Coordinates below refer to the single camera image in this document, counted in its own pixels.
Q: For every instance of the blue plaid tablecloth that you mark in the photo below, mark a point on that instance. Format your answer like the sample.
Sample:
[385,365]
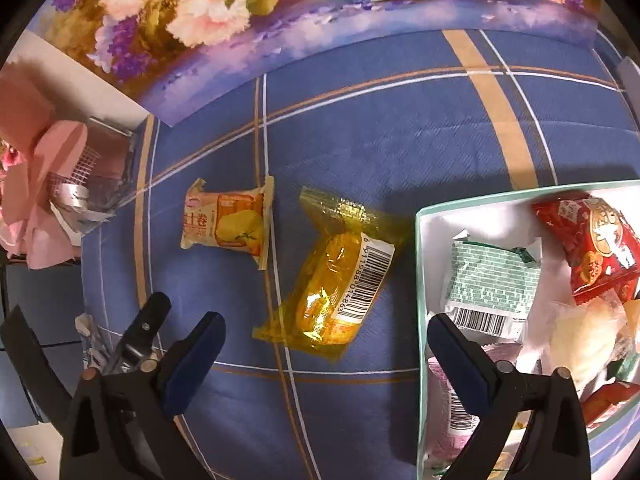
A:
[375,135]

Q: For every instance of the pale round cake clear wrapper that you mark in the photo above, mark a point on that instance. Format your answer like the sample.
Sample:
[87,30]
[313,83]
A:
[585,340]

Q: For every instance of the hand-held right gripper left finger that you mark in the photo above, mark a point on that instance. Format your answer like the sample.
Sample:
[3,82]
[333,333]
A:
[197,355]

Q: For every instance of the pink snack packet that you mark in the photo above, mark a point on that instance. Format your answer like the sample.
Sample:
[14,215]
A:
[444,410]

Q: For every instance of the pink flower bouquet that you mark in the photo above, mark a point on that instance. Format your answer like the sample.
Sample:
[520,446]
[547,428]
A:
[45,160]

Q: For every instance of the yellow transparent snack packet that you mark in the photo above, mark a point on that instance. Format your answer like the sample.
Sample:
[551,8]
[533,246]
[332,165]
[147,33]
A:
[325,280]

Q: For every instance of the flower painting poster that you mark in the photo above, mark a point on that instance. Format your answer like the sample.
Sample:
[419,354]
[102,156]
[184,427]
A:
[350,25]

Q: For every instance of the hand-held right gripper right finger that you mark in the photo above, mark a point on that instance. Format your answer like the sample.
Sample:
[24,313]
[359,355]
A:
[457,355]

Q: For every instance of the green white snack packet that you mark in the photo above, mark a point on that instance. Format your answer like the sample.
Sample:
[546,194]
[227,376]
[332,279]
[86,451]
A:
[490,280]

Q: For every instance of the orange cream roll packet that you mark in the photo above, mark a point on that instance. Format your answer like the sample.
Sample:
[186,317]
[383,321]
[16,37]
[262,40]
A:
[225,220]

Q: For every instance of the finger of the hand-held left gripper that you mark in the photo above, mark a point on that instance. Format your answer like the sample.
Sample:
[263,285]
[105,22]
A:
[150,312]
[30,355]

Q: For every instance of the red puffy snack packet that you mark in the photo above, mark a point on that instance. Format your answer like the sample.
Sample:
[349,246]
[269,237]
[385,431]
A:
[595,245]

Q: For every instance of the white tray with teal rim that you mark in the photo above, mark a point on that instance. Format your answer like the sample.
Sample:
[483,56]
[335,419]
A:
[437,240]

